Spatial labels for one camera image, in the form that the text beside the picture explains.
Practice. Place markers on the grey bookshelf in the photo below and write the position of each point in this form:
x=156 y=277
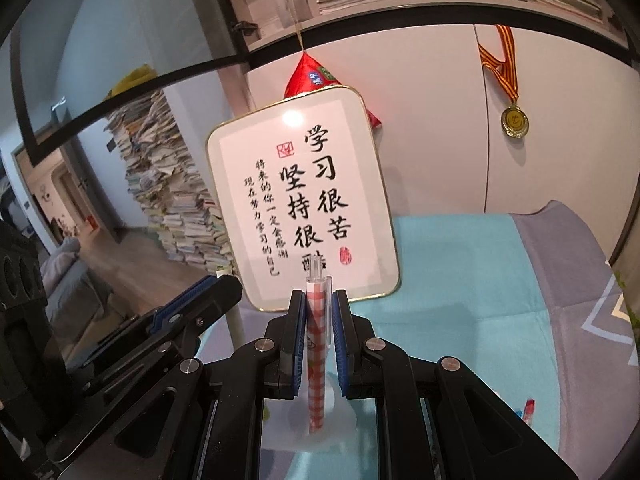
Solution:
x=450 y=5

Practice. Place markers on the red hanging ornament bag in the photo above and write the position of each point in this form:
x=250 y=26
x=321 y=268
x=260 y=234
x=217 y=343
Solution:
x=305 y=77

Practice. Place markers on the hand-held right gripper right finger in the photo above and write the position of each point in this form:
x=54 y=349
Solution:
x=340 y=345

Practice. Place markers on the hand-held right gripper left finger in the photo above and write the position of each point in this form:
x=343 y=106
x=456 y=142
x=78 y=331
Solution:
x=300 y=345

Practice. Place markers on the red checkered pen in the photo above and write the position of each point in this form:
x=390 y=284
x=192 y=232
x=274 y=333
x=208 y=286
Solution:
x=318 y=310

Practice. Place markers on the gold framed calligraphy picture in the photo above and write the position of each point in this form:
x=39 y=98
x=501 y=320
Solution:
x=300 y=185

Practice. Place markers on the translucent white pen holder cup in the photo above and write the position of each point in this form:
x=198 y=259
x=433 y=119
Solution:
x=342 y=425

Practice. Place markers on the tall pile of papers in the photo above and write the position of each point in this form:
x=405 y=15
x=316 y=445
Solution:
x=165 y=185

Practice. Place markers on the red capped pen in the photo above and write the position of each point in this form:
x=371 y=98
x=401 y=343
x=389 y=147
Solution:
x=528 y=407

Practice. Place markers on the clear acrylic holder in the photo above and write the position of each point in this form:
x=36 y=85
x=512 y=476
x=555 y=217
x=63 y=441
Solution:
x=287 y=5

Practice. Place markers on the yellow plush toy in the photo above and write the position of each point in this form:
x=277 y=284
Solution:
x=132 y=80

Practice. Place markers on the glass cabinet door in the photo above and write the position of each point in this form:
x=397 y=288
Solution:
x=125 y=40

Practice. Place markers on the grey sofa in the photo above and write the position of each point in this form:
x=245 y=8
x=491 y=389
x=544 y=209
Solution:
x=65 y=270

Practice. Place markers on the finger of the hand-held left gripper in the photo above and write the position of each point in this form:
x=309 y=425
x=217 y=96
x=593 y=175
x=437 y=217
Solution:
x=220 y=300
x=185 y=296

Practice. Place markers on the gold medal with striped ribbon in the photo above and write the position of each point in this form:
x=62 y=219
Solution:
x=515 y=120

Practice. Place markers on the blue grey patterned table cloth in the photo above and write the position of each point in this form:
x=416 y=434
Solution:
x=475 y=300

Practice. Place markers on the white cabinet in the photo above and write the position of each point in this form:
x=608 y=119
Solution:
x=440 y=110

